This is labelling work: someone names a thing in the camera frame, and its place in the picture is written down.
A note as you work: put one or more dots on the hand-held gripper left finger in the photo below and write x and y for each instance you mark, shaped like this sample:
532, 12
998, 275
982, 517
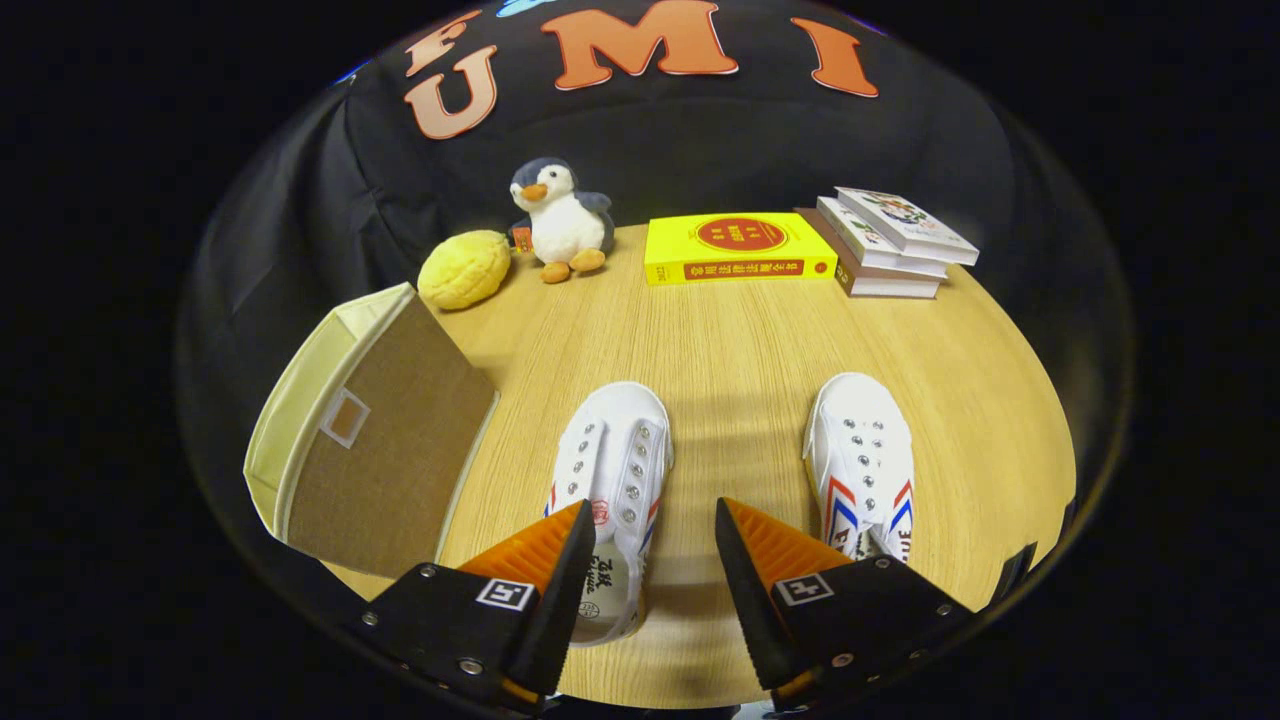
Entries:
560, 600

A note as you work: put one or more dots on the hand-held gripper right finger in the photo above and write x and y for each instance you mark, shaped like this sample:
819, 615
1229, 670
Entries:
745, 600

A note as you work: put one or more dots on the white canvas shoe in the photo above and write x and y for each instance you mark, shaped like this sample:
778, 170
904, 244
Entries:
615, 430
860, 410

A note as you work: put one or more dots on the brown fabric storage box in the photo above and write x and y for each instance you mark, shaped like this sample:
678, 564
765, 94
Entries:
390, 460

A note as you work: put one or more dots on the brown cover book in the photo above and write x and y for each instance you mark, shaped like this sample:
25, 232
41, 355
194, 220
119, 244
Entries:
890, 288

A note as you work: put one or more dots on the yellow bread plush toy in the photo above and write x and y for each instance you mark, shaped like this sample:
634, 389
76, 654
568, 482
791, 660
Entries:
462, 270

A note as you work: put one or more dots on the thick yellow book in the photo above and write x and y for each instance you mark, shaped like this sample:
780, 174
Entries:
735, 245

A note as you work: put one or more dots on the penguin plush toy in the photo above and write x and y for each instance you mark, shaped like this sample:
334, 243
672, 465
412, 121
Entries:
565, 225

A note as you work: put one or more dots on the white paperback book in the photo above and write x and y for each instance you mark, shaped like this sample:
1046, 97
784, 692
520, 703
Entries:
868, 245

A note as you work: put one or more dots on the white book with illustrated cover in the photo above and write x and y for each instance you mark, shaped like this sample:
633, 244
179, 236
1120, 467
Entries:
905, 225

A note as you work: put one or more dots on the black backdrop cloth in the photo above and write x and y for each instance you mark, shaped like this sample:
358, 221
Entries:
700, 150

